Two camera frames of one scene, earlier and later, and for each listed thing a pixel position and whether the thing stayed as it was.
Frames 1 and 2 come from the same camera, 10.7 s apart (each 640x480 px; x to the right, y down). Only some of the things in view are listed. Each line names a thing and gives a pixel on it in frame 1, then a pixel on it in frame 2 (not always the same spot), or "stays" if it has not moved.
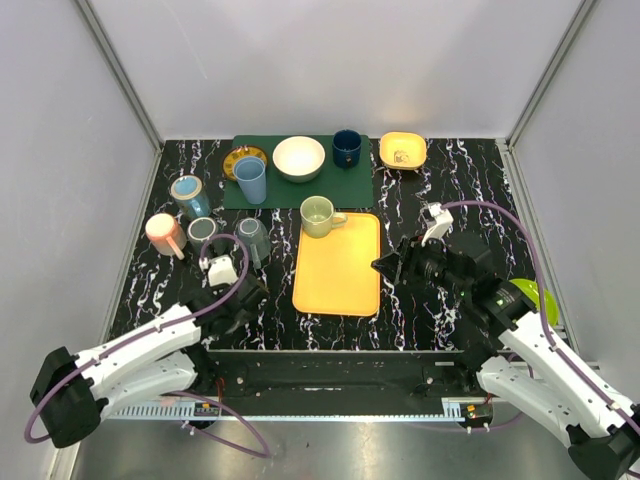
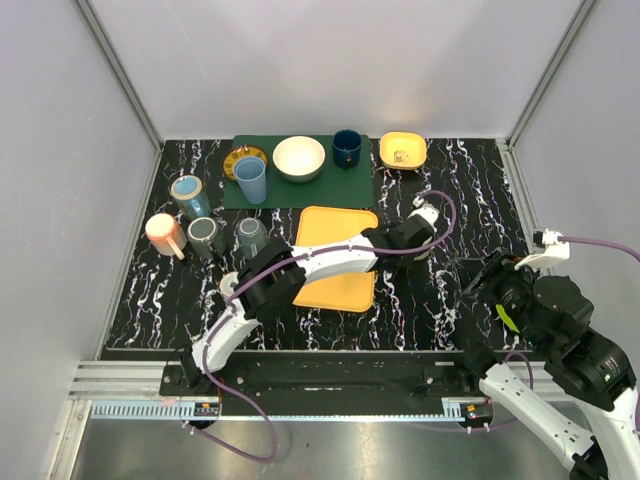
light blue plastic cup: (250, 173) stays
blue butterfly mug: (189, 196) stays
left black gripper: (240, 301) -> (417, 239)
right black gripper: (411, 251) -> (495, 270)
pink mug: (165, 235) stays
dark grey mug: (202, 230) stays
